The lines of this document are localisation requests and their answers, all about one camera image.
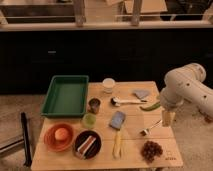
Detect metal fork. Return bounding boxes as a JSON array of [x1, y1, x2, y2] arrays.
[[140, 120, 162, 136]]

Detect green plastic tray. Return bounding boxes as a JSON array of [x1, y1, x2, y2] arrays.
[[41, 75, 89, 118]]

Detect grey cloth piece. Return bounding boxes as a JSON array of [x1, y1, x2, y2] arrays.
[[133, 89, 150, 99]]

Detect bacon strips toy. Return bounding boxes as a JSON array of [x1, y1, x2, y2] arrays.
[[77, 136, 96, 155]]

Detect green cup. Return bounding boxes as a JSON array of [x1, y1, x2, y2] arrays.
[[82, 113, 96, 129]]

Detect white cup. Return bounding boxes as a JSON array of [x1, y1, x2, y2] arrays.
[[102, 78, 115, 93]]

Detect dark bowl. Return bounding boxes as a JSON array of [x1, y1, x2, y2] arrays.
[[74, 130, 101, 159]]

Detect blue sponge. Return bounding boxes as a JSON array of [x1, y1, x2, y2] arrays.
[[109, 111, 126, 130]]

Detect yellow banana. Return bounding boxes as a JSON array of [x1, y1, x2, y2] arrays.
[[113, 131, 121, 158]]

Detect bunch of dark grapes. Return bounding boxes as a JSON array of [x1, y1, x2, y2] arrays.
[[141, 141, 163, 163]]

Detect orange fruit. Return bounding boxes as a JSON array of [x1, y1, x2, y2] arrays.
[[55, 128, 68, 141]]

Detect orange bowl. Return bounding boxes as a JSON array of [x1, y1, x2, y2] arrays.
[[44, 123, 74, 152]]

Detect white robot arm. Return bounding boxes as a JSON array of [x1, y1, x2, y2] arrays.
[[159, 63, 213, 127]]

